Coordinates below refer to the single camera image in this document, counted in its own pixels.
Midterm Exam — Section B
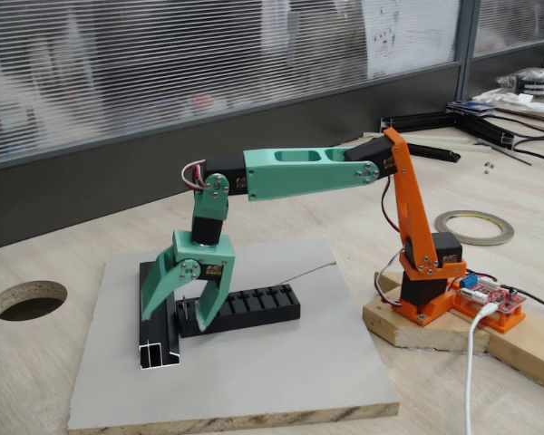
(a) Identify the short black angled profile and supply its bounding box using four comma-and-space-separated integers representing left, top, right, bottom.
406, 141, 462, 165

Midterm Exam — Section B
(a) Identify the grey chipboard panel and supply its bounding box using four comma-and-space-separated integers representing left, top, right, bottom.
66, 238, 401, 431

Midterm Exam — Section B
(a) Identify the black aluminium corner frame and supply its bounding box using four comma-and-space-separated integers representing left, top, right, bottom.
379, 110, 516, 151

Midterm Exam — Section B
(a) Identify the black aluminium profile bar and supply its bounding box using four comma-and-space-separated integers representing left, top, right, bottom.
139, 260, 183, 372

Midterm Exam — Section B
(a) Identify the black power cable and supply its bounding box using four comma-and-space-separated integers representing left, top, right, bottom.
502, 283, 544, 319

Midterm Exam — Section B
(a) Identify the clear plastic bag with parts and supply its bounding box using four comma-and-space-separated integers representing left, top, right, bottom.
496, 66, 544, 99

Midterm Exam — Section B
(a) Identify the blue card stack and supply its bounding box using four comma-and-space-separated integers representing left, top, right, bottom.
446, 100, 498, 118

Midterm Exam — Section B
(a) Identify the white USB cable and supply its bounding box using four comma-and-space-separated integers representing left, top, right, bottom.
462, 302, 498, 435

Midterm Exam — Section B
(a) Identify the metallic tape roll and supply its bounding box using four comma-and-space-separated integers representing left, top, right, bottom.
434, 208, 516, 247

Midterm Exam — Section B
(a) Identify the black slotted plastic block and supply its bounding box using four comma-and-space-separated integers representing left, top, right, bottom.
175, 284, 302, 339

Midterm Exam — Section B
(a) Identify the white paper sheet with drawing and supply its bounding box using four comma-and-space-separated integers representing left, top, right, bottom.
361, 0, 461, 82

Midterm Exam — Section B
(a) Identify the thin black cable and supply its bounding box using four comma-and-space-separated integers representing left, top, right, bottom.
510, 133, 544, 163

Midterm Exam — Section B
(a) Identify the wooden base plank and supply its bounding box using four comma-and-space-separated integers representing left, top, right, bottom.
487, 311, 544, 393

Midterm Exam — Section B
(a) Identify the light wooden block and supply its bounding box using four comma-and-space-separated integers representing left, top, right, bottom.
362, 270, 491, 353

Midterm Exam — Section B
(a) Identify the red controller board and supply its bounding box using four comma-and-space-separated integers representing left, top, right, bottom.
455, 270, 527, 317

